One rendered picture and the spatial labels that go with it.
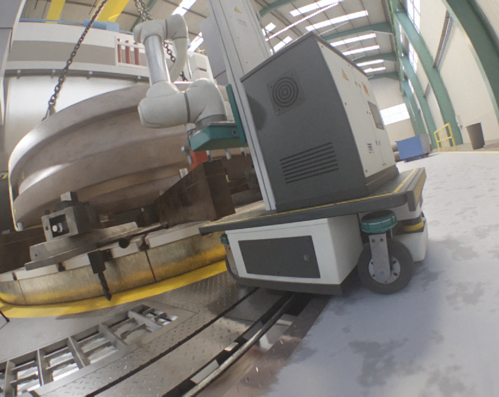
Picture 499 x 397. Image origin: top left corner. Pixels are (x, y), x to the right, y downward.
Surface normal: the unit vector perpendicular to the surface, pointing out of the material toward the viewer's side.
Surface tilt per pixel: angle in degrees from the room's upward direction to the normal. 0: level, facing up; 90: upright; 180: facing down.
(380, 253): 90
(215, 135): 90
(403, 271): 90
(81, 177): 90
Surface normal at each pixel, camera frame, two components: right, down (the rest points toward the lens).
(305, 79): -0.70, 0.20
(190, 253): 0.44, -0.11
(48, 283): 0.09, 0.00
